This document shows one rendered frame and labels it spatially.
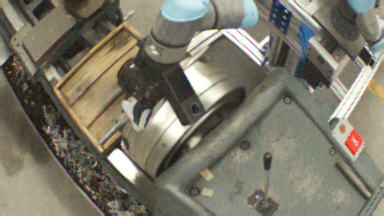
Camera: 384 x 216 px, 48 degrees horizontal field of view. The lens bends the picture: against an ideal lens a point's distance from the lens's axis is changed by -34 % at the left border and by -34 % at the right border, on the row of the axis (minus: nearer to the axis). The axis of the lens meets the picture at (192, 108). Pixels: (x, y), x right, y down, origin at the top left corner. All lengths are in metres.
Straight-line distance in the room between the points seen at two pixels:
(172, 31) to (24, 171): 1.82
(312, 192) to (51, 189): 1.61
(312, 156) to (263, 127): 0.17
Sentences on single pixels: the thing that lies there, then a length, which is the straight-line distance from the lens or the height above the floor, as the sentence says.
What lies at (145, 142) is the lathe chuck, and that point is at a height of 1.17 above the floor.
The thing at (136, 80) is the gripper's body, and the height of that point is 1.49.
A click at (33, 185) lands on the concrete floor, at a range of 2.65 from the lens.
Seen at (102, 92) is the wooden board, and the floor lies 0.88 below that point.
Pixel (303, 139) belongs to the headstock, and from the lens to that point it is 1.36.
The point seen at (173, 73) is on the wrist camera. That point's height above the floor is 1.51.
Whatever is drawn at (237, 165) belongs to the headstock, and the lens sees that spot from 1.31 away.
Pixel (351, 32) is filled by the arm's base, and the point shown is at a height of 1.20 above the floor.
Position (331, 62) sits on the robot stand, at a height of 1.12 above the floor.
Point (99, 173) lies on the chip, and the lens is 2.04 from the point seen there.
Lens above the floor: 2.46
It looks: 63 degrees down
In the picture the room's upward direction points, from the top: 10 degrees clockwise
